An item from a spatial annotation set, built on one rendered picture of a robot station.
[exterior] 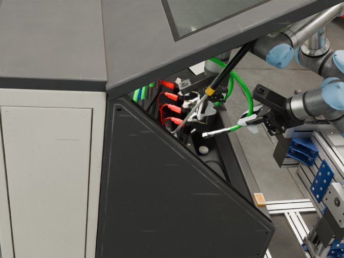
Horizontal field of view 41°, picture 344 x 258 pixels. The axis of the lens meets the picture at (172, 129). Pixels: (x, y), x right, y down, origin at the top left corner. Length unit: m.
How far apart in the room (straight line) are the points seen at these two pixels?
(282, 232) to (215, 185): 1.32
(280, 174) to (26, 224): 2.21
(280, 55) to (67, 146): 0.68
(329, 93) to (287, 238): 1.43
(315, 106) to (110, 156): 0.57
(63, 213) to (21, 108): 0.38
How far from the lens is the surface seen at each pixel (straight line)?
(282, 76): 4.45
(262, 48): 1.46
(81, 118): 1.13
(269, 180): 3.22
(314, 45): 1.98
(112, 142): 1.18
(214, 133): 1.53
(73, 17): 1.35
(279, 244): 2.56
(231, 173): 1.86
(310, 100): 1.32
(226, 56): 1.46
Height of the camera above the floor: 2.07
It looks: 37 degrees down
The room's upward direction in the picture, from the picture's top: 10 degrees clockwise
